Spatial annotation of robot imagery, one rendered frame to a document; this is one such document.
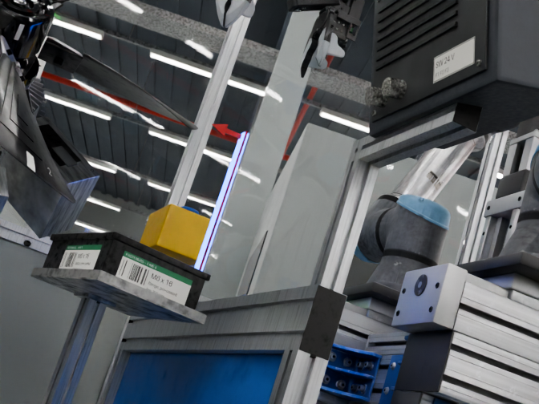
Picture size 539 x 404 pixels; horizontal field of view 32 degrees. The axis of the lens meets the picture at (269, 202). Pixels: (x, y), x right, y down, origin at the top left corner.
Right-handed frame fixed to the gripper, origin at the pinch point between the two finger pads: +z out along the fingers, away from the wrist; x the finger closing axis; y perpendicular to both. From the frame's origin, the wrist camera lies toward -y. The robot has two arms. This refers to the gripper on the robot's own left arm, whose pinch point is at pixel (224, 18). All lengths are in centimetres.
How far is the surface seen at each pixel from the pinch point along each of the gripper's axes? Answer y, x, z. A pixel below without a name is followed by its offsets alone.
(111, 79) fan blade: 0.1, 16.8, 14.7
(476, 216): 135, -24, -1
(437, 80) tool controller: -40, -48, 15
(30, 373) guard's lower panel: 56, 48, 75
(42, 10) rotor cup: -11.1, 26.5, 8.7
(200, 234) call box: 34.1, 7.9, 33.4
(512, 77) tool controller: -46, -57, 15
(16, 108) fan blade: -23.2, 14.7, 27.2
